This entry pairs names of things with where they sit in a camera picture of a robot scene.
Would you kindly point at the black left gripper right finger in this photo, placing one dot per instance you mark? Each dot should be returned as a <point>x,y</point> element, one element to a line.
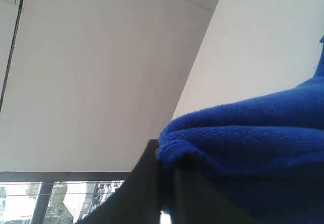
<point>197,201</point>

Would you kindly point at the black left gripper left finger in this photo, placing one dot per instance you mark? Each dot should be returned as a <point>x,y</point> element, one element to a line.
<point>137,200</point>

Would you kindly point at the blue terry towel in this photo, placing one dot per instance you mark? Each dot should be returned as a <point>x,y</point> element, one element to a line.
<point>265,153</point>

